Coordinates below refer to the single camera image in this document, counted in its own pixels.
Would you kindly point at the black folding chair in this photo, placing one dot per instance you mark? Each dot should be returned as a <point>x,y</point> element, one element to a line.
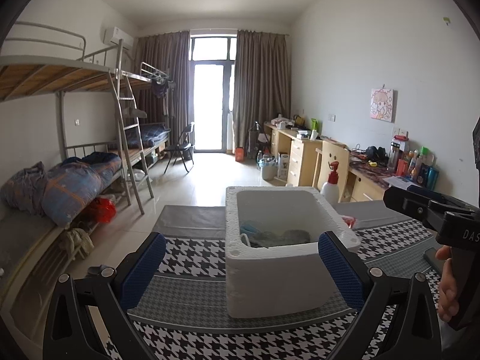
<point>183,148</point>

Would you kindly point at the wooden chair smiley face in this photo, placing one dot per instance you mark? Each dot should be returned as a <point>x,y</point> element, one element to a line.
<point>329,152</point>

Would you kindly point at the white styrofoam box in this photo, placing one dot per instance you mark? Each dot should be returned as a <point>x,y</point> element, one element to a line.
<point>285,254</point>

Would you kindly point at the white air conditioner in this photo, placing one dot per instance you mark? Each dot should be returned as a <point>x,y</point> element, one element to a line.
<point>113,35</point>

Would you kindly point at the wooden desk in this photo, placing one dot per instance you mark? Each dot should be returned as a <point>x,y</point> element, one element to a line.
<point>365,182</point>
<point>296,157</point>

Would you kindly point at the red snack packet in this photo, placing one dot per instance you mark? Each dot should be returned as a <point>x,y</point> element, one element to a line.
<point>349,221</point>

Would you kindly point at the left brown curtain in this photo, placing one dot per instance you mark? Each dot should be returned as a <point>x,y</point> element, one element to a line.
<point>166,99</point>

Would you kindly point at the white trash bucket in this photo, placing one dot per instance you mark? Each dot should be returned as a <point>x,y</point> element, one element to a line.
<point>268,168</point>

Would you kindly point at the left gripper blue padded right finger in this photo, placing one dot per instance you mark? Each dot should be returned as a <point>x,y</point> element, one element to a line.
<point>345,268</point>

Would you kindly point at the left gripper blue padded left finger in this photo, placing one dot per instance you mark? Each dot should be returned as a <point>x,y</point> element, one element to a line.
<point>138,268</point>

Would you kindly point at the pink anime wall picture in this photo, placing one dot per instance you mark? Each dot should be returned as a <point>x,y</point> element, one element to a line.
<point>382,104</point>

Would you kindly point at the right brown curtain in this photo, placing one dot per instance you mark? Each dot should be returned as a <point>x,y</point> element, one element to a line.
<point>262,81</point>

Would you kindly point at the orange bag by door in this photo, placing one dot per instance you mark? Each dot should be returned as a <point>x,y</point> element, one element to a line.
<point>239,154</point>

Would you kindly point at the white pump bottle red cap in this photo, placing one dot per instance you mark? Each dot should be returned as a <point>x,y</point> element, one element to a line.
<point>330,190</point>

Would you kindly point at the houndstooth patterned table mat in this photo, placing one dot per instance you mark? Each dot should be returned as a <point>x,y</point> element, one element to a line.
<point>191,309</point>

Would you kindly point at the far wooden desk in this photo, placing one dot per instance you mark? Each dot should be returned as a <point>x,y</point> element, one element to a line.
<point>296,157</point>

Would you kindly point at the blue plaid quilt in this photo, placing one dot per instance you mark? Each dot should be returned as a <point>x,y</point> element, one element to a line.
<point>62,192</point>

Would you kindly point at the brown curtain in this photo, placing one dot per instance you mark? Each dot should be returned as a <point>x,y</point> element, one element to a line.
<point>262,81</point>
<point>166,99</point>

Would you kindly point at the person's right hand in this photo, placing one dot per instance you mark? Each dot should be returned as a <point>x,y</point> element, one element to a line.
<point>448,305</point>

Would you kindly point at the near wooden desk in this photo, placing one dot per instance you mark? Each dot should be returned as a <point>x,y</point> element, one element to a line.
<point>365,182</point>

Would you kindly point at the teal cylinder bottle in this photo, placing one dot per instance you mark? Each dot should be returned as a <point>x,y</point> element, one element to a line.
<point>433,176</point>

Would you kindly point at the blue surgical mask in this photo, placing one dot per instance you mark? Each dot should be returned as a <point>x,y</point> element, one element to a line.
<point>252,237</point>

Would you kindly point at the red plastic bag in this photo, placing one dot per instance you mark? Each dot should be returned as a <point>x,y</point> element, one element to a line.
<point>100,210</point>

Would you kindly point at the far metal bunk bed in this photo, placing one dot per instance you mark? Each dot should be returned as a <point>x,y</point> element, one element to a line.
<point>142,134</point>

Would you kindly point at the grey sock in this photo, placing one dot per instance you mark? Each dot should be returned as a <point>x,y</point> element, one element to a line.
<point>288,237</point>

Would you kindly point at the printed papers on desk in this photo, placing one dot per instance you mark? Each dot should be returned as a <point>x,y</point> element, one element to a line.
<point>398,182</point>

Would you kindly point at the glass balcony door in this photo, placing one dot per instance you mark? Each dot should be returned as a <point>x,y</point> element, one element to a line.
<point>212,65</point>

